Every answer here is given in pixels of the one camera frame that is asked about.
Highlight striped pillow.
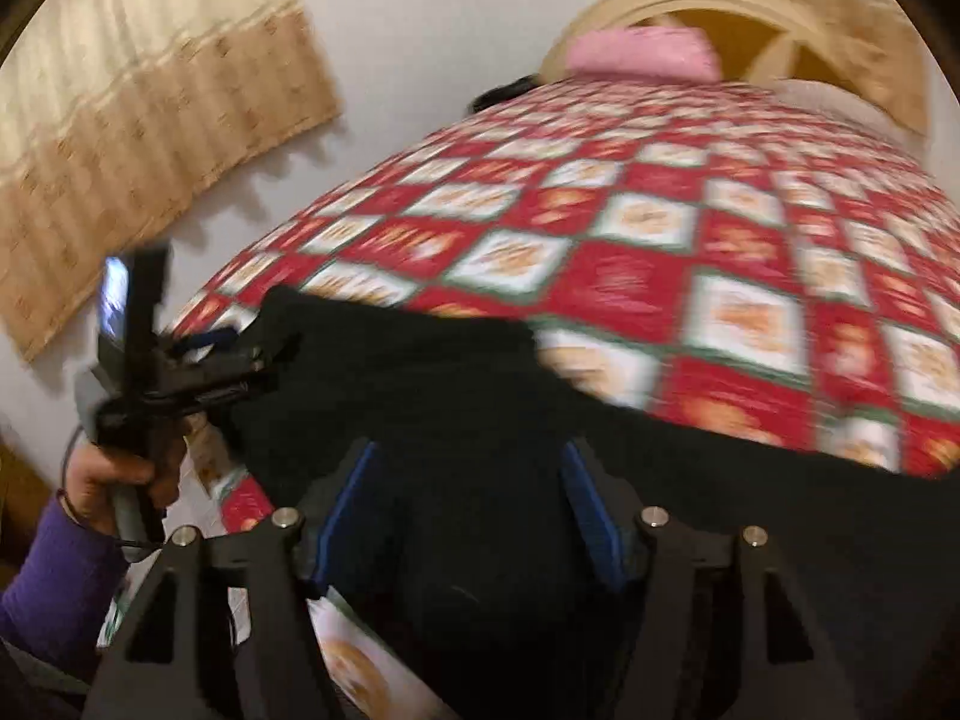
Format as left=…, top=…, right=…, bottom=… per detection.
left=772, top=79, right=917, bottom=160

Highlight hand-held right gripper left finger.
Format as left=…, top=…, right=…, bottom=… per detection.
left=81, top=439, right=380, bottom=720

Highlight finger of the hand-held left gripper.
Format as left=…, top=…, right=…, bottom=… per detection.
left=176, top=379, right=280, bottom=425
left=161, top=328, right=302, bottom=385

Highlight wide beige patterned curtain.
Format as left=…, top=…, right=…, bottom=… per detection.
left=0, top=0, right=344, bottom=362

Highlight red checked printed bedspread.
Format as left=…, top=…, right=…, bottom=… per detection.
left=97, top=79, right=960, bottom=720

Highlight cream wooden headboard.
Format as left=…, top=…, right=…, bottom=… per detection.
left=540, top=0, right=931, bottom=137

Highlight black pants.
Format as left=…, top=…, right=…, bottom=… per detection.
left=223, top=283, right=960, bottom=720

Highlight person's left forearm purple sleeve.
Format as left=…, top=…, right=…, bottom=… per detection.
left=0, top=491, right=130, bottom=683

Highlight pink pillow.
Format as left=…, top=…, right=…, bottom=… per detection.
left=565, top=25, right=725, bottom=83

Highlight dark cloth item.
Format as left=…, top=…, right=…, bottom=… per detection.
left=471, top=75, right=542, bottom=115

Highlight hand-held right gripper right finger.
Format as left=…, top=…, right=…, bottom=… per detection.
left=559, top=435, right=863, bottom=720

